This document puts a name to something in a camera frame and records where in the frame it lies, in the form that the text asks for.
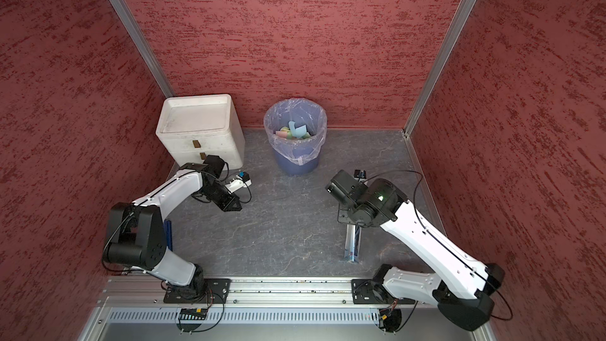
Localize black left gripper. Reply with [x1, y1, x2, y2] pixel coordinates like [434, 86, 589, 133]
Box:
[197, 180, 242, 212]

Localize children's book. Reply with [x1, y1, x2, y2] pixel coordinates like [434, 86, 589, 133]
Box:
[344, 224, 361, 264]

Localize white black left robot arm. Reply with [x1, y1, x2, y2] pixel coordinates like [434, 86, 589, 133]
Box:
[101, 155, 242, 302]

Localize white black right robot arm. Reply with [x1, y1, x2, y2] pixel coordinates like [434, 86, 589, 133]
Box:
[325, 170, 505, 332]

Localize discarded sticky notes in bin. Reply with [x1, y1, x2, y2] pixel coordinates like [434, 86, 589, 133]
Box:
[275, 121, 312, 140]

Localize white three-drawer cabinet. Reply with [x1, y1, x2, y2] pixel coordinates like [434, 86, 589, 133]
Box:
[156, 94, 246, 169]

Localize clear plastic bin liner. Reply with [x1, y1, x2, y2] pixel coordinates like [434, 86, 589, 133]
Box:
[264, 98, 328, 165]

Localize blue trash bin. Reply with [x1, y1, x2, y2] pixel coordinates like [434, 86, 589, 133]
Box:
[264, 98, 328, 176]

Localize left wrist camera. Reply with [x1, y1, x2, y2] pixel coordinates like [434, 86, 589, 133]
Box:
[225, 171, 252, 194]

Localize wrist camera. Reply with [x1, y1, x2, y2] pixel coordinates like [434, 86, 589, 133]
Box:
[225, 171, 252, 194]
[353, 169, 368, 182]

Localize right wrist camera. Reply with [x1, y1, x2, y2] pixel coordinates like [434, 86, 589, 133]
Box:
[353, 169, 368, 182]

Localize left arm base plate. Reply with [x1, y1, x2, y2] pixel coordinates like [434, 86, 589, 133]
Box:
[163, 279, 232, 304]

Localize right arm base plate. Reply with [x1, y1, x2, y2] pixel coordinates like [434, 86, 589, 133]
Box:
[350, 279, 415, 306]

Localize aluminium front rail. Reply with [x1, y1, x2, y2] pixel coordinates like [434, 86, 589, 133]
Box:
[96, 275, 484, 309]

